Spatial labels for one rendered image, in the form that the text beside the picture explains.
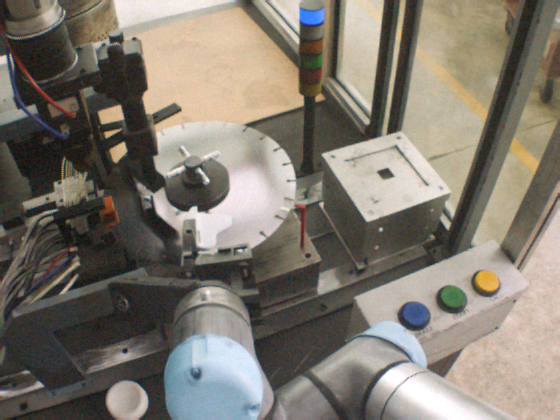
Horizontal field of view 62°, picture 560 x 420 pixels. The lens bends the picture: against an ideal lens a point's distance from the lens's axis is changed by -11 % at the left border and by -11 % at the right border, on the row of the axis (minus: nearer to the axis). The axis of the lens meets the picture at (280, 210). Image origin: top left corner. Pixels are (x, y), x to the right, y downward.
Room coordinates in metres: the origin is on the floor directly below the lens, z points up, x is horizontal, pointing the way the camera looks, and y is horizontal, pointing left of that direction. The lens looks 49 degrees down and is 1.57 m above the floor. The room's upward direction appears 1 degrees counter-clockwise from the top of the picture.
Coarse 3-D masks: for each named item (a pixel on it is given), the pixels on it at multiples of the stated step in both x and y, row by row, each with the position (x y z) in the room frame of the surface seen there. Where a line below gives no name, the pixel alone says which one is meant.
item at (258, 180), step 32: (192, 128) 0.74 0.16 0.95; (224, 128) 0.74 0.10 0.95; (160, 160) 0.66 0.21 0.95; (224, 160) 0.65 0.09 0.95; (256, 160) 0.65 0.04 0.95; (288, 160) 0.65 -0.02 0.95; (128, 192) 0.58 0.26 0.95; (160, 192) 0.58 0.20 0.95; (256, 192) 0.58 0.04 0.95; (288, 192) 0.57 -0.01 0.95; (128, 224) 0.51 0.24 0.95; (160, 224) 0.51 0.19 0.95; (256, 224) 0.51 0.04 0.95; (160, 256) 0.45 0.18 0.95
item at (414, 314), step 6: (408, 306) 0.38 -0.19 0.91; (414, 306) 0.38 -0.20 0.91; (420, 306) 0.38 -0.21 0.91; (402, 312) 0.37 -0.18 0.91; (408, 312) 0.37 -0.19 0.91; (414, 312) 0.37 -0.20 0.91; (420, 312) 0.37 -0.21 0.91; (426, 312) 0.37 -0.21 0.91; (402, 318) 0.36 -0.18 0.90; (408, 318) 0.36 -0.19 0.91; (414, 318) 0.36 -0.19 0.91; (420, 318) 0.36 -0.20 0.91; (426, 318) 0.36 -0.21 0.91; (408, 324) 0.35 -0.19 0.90; (414, 324) 0.35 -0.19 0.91; (420, 324) 0.35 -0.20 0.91
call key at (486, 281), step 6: (486, 270) 0.43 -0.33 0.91; (480, 276) 0.42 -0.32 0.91; (486, 276) 0.42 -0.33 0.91; (492, 276) 0.42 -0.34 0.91; (480, 282) 0.41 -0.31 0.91; (486, 282) 0.41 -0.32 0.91; (492, 282) 0.41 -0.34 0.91; (498, 282) 0.41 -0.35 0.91; (480, 288) 0.40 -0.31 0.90; (486, 288) 0.40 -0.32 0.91; (492, 288) 0.40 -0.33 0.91
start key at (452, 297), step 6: (444, 288) 0.41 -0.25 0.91; (450, 288) 0.40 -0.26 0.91; (456, 288) 0.40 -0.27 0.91; (444, 294) 0.39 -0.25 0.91; (450, 294) 0.39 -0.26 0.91; (456, 294) 0.39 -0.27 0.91; (462, 294) 0.39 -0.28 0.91; (444, 300) 0.38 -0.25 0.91; (450, 300) 0.38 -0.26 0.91; (456, 300) 0.38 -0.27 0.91; (462, 300) 0.38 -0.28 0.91; (450, 306) 0.37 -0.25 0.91; (456, 306) 0.37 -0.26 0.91; (462, 306) 0.38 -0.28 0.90
